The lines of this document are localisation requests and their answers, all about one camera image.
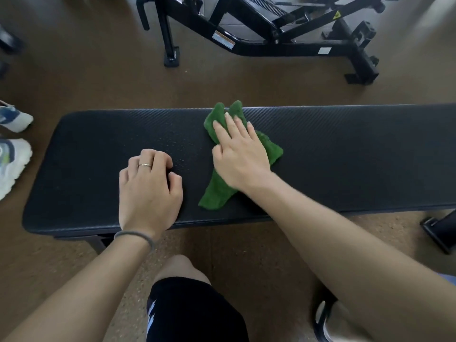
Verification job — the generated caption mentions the person's right hand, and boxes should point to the person's right hand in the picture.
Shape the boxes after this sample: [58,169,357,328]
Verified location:
[212,112,274,195]

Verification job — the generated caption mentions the person's left hand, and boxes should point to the person's left hand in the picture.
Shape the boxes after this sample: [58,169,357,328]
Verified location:
[119,149,184,242]

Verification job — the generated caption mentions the green cleaning cloth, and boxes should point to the green cleaning cloth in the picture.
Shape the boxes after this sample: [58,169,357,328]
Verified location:
[198,100,284,210]

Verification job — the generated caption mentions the person's right forearm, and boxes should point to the person's right forearm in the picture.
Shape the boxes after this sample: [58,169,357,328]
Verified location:
[237,171,456,342]

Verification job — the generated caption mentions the person's left forearm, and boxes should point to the person's left forearm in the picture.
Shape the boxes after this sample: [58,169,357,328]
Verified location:
[0,232,157,342]

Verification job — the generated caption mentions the black bench leg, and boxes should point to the black bench leg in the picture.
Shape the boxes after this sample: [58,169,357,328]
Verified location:
[83,234,117,255]
[420,209,456,255]

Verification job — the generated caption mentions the person's left leg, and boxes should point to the person's left leg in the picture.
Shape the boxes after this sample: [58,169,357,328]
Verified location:
[153,254,211,286]

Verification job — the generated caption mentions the white warning label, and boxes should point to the white warning label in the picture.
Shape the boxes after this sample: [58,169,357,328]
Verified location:
[212,31,236,50]

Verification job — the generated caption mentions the black padded bench seat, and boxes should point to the black padded bench seat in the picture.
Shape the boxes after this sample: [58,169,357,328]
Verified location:
[22,104,456,236]

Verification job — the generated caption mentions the black shorts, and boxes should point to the black shorts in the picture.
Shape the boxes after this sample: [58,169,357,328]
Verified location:
[146,276,250,342]

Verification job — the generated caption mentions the metal coil spring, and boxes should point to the metal coil spring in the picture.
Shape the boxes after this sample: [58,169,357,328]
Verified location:
[254,0,286,19]

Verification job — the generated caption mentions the black equipment foot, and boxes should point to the black equipment foot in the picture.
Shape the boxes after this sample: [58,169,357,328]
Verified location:
[0,24,25,54]

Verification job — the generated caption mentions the black and white shoe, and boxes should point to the black and white shoe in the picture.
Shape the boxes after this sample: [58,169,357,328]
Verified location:
[313,298,361,342]

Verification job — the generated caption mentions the grey hair tie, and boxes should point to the grey hair tie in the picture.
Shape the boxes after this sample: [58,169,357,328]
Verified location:
[114,230,156,251]

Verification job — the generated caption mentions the black exercise machine frame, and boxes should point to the black exercise machine frame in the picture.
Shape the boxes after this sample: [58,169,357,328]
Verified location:
[136,0,405,86]

